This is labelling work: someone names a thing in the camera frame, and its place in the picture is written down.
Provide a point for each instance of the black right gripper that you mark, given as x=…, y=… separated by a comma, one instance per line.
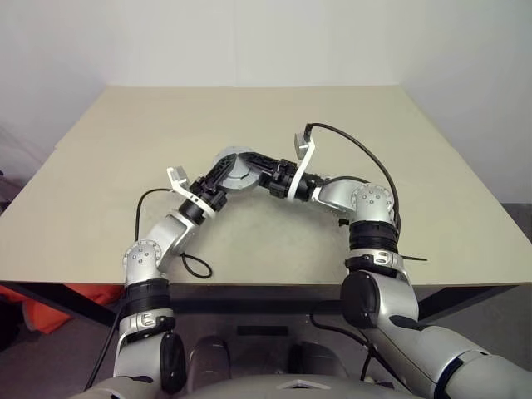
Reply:
x=278, y=178

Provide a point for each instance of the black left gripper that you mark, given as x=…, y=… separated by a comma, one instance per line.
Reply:
x=210, y=193

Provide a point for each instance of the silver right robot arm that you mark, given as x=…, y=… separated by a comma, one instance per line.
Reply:
x=341, y=191

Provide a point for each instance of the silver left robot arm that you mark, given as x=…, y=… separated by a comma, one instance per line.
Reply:
x=166, y=232

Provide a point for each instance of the black rectangular plate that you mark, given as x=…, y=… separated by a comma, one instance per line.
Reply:
x=262, y=331

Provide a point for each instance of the dark grey rounded hump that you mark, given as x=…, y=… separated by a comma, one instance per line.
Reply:
x=311, y=357
x=210, y=353

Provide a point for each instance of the silver robot torso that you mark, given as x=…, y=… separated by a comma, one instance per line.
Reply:
x=266, y=390

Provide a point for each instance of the orange object under table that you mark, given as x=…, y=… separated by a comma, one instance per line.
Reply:
x=41, y=322

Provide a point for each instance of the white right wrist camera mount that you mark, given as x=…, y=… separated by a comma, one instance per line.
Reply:
x=300, y=141

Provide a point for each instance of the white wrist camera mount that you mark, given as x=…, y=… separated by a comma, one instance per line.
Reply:
x=300, y=141
x=176, y=179

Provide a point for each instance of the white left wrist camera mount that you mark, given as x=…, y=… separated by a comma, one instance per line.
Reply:
x=176, y=179

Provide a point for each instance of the black table frame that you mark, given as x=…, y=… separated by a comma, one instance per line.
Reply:
x=257, y=299

